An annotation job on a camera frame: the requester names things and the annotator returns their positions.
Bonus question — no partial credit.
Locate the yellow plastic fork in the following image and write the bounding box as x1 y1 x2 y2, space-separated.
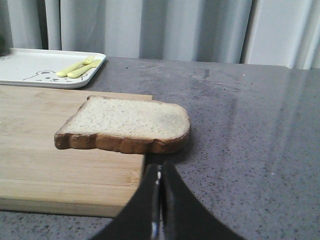
56 56 95 77

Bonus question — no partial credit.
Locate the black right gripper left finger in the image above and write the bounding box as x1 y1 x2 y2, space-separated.
92 164 160 240

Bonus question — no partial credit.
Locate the green lime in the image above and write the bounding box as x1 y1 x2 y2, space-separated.
0 34 11 56

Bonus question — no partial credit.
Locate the yellow plastic knife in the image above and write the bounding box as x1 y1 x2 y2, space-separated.
67 59 102 79

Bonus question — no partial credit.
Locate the wooden cutting board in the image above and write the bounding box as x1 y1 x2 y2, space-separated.
0 85 145 217

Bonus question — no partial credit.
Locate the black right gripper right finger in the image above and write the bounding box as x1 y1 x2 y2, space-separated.
161 162 243 240

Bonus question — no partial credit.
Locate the bread slice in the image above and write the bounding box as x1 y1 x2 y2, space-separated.
54 95 191 155

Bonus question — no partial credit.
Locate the white bear tray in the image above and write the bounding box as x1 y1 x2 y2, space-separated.
0 48 106 89

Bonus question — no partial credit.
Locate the grey curtain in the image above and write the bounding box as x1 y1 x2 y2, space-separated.
0 0 320 70

